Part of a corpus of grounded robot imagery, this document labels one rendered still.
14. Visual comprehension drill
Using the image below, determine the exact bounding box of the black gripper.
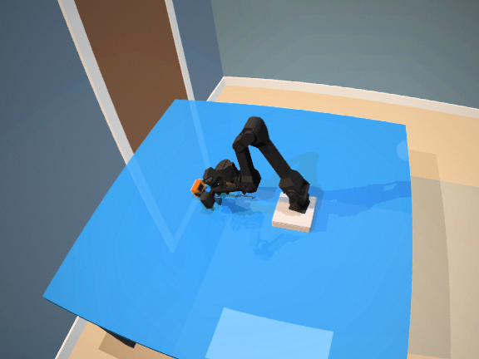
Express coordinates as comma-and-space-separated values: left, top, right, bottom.
195, 177, 230, 209

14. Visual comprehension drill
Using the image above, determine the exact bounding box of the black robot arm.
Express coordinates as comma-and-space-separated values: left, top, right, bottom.
202, 116, 310, 214

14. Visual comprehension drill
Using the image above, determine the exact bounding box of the orange block with dark square mark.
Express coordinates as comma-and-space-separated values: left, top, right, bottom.
191, 179, 205, 194

